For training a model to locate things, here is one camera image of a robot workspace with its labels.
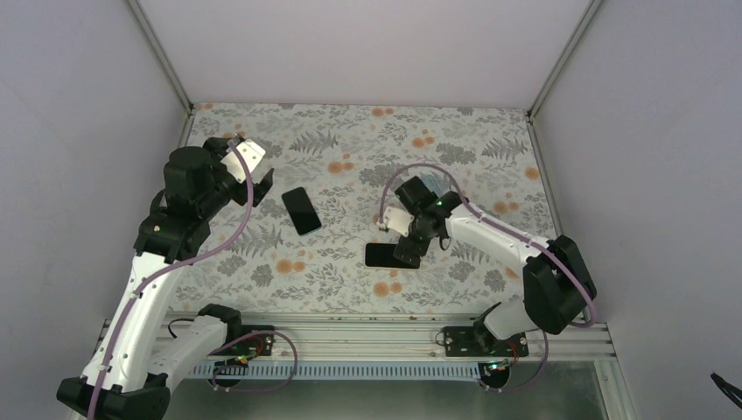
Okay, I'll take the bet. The green phone black screen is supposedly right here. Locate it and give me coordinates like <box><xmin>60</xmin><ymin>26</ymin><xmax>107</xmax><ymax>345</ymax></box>
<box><xmin>281</xmin><ymin>187</ymin><xmax>322</xmax><ymax>236</ymax></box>

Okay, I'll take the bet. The light blue phone case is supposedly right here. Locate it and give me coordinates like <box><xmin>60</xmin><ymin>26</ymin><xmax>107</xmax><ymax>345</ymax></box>
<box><xmin>419</xmin><ymin>173</ymin><xmax>452</xmax><ymax>197</ymax></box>

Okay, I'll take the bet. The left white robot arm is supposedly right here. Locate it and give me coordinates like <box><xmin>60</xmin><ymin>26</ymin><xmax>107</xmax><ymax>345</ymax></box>
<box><xmin>56</xmin><ymin>136</ymin><xmax>273</xmax><ymax>419</ymax></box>

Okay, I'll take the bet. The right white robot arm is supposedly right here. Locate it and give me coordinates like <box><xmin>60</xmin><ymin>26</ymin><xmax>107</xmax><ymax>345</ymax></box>
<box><xmin>377</xmin><ymin>177</ymin><xmax>597</xmax><ymax>356</ymax></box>

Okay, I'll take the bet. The floral patterned table mat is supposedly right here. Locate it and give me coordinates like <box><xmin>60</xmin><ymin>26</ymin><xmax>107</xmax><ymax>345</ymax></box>
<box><xmin>170</xmin><ymin>102</ymin><xmax>556</xmax><ymax>314</ymax></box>

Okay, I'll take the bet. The black object at edge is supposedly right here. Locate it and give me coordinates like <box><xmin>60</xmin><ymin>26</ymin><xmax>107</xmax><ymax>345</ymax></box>
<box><xmin>710</xmin><ymin>372</ymin><xmax>742</xmax><ymax>409</ymax></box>

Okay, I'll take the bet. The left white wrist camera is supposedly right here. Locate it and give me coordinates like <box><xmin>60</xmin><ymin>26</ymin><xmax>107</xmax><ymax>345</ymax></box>
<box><xmin>220</xmin><ymin>139</ymin><xmax>266</xmax><ymax>183</ymax></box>

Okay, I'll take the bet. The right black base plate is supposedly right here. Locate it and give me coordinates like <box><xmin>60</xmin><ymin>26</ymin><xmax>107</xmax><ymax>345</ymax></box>
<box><xmin>436</xmin><ymin>326</ymin><xmax>529</xmax><ymax>358</ymax></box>

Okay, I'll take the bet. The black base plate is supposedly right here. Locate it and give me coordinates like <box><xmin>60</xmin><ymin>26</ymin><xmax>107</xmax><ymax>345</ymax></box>
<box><xmin>436</xmin><ymin>326</ymin><xmax>529</xmax><ymax>358</ymax></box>
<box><xmin>210</xmin><ymin>325</ymin><xmax>275</xmax><ymax>358</ymax></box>

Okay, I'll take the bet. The left aluminium corner post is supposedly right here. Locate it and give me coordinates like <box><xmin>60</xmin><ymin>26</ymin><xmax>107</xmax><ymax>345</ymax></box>
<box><xmin>125</xmin><ymin>0</ymin><xmax>193</xmax><ymax>114</ymax></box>

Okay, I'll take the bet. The aluminium corner post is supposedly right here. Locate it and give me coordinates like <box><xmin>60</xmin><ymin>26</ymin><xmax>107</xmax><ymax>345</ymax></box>
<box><xmin>527</xmin><ymin>0</ymin><xmax>604</xmax><ymax>123</ymax></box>
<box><xmin>125</xmin><ymin>0</ymin><xmax>193</xmax><ymax>114</ymax></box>

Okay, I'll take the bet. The aluminium mounting rail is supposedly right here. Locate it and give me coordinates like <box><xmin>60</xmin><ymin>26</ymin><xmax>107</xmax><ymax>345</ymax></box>
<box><xmin>242</xmin><ymin>313</ymin><xmax>616</xmax><ymax>362</ymax></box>

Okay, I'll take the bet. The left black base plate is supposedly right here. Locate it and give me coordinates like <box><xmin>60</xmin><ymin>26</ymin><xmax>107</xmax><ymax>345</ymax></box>
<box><xmin>210</xmin><ymin>325</ymin><xmax>275</xmax><ymax>358</ymax></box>

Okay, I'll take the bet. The slotted grey cable duct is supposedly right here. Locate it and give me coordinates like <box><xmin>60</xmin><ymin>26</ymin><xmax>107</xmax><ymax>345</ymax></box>
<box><xmin>216</xmin><ymin>361</ymin><xmax>480</xmax><ymax>382</ymax></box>

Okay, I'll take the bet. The right aluminium corner post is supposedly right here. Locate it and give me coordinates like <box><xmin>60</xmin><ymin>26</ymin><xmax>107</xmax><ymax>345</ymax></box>
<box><xmin>527</xmin><ymin>0</ymin><xmax>604</xmax><ymax>123</ymax></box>

